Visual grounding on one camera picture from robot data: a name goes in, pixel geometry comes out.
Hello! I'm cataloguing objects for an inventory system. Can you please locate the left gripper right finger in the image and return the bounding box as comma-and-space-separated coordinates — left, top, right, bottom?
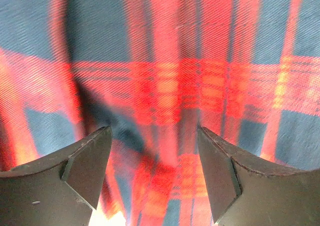
197, 126, 320, 226

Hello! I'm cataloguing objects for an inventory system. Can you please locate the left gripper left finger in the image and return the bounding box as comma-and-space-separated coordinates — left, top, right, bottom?
0, 126, 112, 226

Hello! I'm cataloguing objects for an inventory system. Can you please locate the red navy plaid skirt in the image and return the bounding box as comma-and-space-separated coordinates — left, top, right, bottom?
0, 0, 320, 226

